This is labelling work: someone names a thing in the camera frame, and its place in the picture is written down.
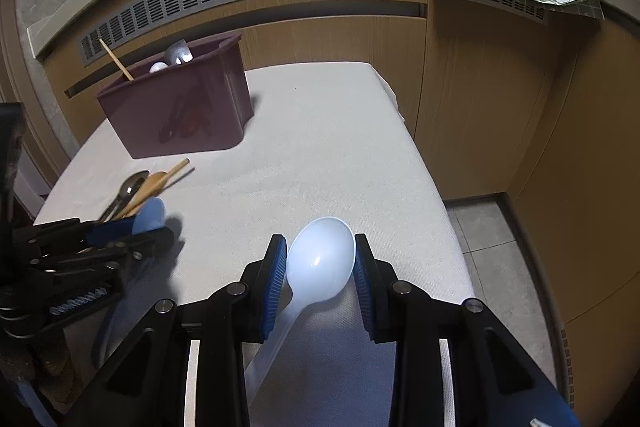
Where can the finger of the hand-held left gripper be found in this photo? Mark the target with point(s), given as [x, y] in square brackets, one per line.
[107, 233]
[140, 244]

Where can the wooden base cabinet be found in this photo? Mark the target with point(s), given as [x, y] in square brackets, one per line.
[475, 107]

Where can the wooden spoon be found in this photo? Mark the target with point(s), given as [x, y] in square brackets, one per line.
[150, 187]

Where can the white tablecloth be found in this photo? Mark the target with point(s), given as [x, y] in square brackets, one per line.
[325, 157]

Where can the blue plastic spoon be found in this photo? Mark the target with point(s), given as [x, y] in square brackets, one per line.
[150, 214]

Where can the white plastic spoon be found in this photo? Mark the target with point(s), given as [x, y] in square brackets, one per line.
[320, 262]

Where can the short grey vent grille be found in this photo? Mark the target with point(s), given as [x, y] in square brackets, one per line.
[500, 2]

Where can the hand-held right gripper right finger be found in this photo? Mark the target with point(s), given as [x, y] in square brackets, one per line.
[361, 292]

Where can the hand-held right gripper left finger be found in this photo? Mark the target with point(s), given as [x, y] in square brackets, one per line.
[274, 287]

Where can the purple plastic utensil box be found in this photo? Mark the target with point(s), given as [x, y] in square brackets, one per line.
[200, 107]

